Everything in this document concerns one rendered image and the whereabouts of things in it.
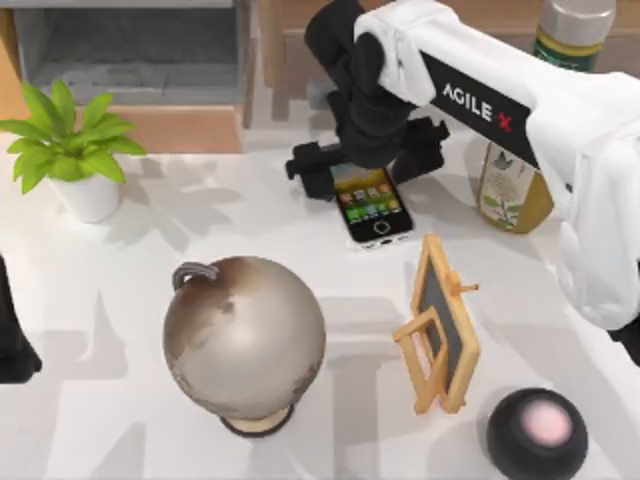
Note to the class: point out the black and white smartphone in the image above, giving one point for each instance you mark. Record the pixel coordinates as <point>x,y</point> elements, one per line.
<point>376,212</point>

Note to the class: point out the yellow bottle with label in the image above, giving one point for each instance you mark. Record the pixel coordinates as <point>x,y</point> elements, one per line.
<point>515,200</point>

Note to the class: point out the wooden framed blackboard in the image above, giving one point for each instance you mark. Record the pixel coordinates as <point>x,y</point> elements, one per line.
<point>442,320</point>

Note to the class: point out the grey globe on stand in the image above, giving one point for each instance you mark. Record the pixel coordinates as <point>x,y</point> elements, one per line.
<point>245,330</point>

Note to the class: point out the green bottle with grey cap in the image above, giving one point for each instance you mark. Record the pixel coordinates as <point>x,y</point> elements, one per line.
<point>572,35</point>

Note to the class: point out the grey cabinet with dark inside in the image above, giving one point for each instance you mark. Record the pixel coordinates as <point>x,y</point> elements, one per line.
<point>130,50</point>

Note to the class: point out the green plant in white pot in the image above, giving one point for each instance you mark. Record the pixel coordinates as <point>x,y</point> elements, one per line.
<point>67,145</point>

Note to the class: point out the black round speaker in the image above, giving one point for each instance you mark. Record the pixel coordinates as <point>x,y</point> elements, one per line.
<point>537,432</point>

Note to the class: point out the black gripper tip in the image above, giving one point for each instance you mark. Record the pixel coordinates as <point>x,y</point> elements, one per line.
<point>12,340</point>

